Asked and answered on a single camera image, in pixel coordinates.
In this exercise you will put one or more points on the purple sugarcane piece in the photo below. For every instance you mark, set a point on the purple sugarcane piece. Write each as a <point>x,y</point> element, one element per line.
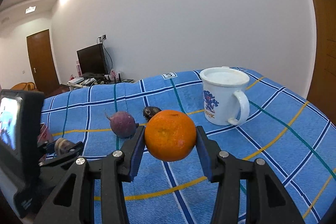
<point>63,146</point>

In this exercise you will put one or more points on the pink metal tin box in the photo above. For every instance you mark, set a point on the pink metal tin box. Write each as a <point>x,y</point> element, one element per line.
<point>44,135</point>

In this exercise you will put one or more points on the white printed mug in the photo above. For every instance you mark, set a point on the white printed mug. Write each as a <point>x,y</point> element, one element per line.
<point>225,101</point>

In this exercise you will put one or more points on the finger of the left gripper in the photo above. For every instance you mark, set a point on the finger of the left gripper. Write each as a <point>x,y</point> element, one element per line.
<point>47,148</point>

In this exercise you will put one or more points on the dark shrivelled small fruit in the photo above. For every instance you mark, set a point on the dark shrivelled small fruit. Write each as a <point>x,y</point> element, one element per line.
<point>150,111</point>

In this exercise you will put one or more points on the large orange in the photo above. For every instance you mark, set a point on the large orange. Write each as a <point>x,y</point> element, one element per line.
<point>170,135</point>

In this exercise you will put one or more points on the black television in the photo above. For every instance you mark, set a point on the black television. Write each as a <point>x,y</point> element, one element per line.
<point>92,60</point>

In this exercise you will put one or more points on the brown leather sofa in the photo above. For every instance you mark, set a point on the brown leather sofa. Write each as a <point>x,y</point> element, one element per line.
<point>29,86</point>

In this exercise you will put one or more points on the purple round passion fruit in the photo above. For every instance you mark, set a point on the purple round passion fruit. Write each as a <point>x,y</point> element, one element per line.
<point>122,124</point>

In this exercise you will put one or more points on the white tv stand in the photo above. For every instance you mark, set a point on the white tv stand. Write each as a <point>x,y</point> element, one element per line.
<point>81,82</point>

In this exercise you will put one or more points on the brown wooden door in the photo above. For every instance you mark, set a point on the brown wooden door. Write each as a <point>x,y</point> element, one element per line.
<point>42,62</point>

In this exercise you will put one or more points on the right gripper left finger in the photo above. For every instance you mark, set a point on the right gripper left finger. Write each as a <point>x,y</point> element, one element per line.
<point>72,199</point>

